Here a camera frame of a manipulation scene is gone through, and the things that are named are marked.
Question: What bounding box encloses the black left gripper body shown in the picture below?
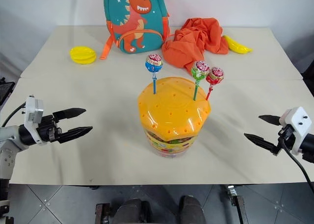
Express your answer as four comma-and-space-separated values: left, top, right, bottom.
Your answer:
36, 114, 62, 143

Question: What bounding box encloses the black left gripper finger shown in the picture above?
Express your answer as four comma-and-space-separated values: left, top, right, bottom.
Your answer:
52, 107, 87, 120
58, 126, 93, 144

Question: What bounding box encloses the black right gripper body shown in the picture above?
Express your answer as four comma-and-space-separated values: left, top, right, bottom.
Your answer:
277, 124, 295, 153

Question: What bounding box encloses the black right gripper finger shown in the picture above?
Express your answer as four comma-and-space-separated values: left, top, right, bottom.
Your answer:
243, 133, 282, 156
258, 115, 282, 126

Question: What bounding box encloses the red wrapped lollipop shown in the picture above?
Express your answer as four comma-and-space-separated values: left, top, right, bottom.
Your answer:
205, 66, 225, 101

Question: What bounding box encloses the green wrapped lollipop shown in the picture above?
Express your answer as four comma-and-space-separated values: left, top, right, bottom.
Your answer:
190, 60, 210, 101

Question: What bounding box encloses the orange lid lollipop jar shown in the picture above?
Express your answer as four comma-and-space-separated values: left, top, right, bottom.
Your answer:
137, 76, 212, 159

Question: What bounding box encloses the blue wrapped lollipop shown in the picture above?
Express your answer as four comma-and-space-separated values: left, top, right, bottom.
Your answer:
144, 53, 164, 95

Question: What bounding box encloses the dark object at room edge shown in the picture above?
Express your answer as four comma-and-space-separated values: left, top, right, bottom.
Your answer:
301, 66, 314, 97

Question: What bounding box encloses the yellow toy starfruit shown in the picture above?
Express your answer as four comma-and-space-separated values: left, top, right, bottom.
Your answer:
70, 46, 98, 65

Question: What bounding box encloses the black device at table edge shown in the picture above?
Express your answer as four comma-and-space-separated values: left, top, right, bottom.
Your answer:
0, 77, 15, 104

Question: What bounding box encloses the yellow toy banana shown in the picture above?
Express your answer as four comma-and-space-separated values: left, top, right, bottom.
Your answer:
222, 34, 254, 55

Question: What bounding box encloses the dark rounded left foot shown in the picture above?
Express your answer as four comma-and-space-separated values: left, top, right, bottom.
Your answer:
111, 198, 151, 224

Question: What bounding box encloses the dark rounded foot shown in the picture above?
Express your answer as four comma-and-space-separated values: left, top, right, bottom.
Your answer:
111, 198, 151, 224
178, 195, 207, 224

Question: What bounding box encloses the dark rounded right foot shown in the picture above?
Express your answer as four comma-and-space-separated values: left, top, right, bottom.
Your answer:
178, 195, 207, 224

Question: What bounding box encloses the orange crumpled cloth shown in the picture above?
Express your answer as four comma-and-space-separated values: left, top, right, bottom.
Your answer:
161, 17, 230, 69

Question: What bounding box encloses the teal dinosaur backpack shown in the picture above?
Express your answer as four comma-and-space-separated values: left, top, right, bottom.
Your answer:
99, 0, 171, 60

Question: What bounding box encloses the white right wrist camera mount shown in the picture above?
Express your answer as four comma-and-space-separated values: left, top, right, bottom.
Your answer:
280, 106, 314, 156

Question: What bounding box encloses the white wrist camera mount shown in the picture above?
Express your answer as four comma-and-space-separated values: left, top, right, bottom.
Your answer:
280, 106, 314, 156
24, 95, 47, 146

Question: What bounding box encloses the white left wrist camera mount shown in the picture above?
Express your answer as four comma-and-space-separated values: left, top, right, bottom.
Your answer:
24, 95, 47, 146

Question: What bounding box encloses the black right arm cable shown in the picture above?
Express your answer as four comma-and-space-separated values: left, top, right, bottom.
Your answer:
279, 125, 314, 202

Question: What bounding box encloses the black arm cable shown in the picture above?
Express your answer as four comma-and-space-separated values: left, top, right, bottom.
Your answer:
279, 125, 314, 202
1, 101, 27, 128

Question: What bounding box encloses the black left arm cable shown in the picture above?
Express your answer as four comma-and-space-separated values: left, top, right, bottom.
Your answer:
1, 101, 27, 128

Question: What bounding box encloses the black metal table leg frame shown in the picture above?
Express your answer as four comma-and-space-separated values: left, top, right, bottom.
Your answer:
95, 202, 111, 224
227, 184, 247, 224

